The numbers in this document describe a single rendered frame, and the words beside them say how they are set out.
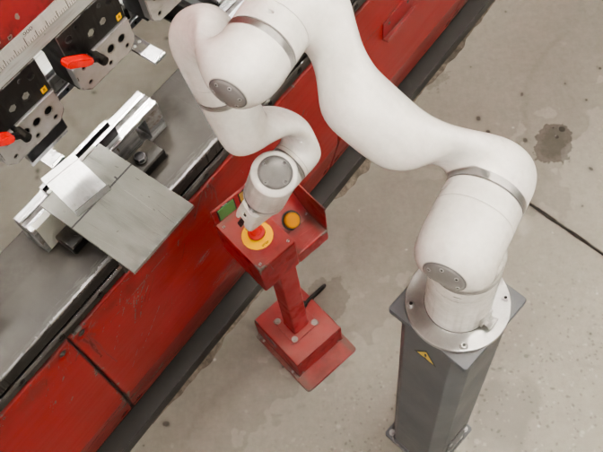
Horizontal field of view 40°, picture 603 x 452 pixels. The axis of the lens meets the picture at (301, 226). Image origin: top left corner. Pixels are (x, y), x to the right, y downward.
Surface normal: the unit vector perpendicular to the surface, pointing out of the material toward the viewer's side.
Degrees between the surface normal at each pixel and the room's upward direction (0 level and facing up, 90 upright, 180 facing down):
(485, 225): 25
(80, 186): 0
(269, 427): 0
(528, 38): 0
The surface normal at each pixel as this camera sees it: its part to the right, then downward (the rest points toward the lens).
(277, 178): 0.16, -0.18
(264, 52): 0.47, -0.06
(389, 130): 0.16, 0.33
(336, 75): -0.62, 0.00
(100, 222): -0.08, -0.46
